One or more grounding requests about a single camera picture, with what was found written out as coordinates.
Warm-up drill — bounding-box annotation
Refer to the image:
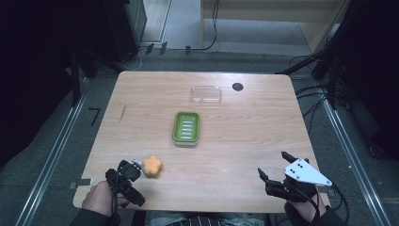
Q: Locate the wooden shelf unit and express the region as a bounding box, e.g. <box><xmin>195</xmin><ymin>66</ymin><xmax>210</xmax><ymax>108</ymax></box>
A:
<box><xmin>199</xmin><ymin>0</ymin><xmax>352</xmax><ymax>55</ymax></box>

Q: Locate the black stand leg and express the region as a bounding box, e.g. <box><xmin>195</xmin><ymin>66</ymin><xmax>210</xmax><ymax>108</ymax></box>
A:
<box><xmin>275</xmin><ymin>51</ymin><xmax>327</xmax><ymax>75</ymax></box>

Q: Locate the green soap dish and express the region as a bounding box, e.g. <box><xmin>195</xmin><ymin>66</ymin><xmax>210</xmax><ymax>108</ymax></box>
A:
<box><xmin>171</xmin><ymin>111</ymin><xmax>201</xmax><ymax>147</ymax></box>

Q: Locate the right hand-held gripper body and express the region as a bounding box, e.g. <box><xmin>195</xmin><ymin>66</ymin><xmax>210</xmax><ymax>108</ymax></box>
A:
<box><xmin>264</xmin><ymin>157</ymin><xmax>333</xmax><ymax>202</ymax></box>

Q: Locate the grey tape piece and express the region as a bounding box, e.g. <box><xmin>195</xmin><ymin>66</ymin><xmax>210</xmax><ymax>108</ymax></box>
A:
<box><xmin>69</xmin><ymin>177</ymin><xmax>94</xmax><ymax>190</ymax></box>

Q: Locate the orange flower-shaped soap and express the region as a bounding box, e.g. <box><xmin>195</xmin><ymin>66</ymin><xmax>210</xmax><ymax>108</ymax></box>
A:
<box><xmin>142</xmin><ymin>155</ymin><xmax>164</xmax><ymax>179</ymax></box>

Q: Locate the clear plastic lid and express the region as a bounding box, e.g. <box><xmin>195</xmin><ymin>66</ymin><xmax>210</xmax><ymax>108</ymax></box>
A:
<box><xmin>189</xmin><ymin>84</ymin><xmax>223</xmax><ymax>106</ymax></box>

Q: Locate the metal floor rail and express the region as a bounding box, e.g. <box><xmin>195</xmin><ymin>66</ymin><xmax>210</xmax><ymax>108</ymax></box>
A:
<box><xmin>14</xmin><ymin>78</ymin><xmax>90</xmax><ymax>226</ymax></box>
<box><xmin>321</xmin><ymin>93</ymin><xmax>393</xmax><ymax>226</ymax></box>

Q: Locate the bundle of black floor cables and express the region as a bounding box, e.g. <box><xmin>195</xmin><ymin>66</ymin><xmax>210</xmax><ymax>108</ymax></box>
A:
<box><xmin>288</xmin><ymin>55</ymin><xmax>349</xmax><ymax>135</ymax></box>

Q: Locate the black cabinet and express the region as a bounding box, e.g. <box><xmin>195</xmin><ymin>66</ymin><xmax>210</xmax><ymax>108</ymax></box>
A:
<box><xmin>103</xmin><ymin>0</ymin><xmax>149</xmax><ymax>64</ymax></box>

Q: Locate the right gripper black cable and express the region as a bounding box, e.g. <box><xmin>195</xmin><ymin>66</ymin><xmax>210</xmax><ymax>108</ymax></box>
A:
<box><xmin>283</xmin><ymin>180</ymin><xmax>350</xmax><ymax>225</ymax></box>

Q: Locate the person's right hand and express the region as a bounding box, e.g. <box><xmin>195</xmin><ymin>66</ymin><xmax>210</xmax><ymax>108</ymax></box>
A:
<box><xmin>284</xmin><ymin>193</ymin><xmax>327</xmax><ymax>224</ymax></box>

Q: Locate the black hanging cable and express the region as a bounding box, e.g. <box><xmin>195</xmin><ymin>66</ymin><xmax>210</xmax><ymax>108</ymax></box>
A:
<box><xmin>191</xmin><ymin>0</ymin><xmax>220</xmax><ymax>53</ymax></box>

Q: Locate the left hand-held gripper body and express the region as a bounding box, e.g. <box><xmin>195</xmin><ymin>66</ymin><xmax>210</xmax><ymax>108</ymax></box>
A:
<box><xmin>104</xmin><ymin>159</ymin><xmax>147</xmax><ymax>207</ymax></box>

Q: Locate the person's left hand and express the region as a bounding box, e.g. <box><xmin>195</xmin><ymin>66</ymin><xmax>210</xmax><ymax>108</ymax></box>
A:
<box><xmin>82</xmin><ymin>180</ymin><xmax>130</xmax><ymax>218</ymax></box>

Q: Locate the person's striped clothing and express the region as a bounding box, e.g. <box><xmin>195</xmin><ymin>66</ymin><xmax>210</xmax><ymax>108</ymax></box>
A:
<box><xmin>144</xmin><ymin>210</ymin><xmax>267</xmax><ymax>226</ymax></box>

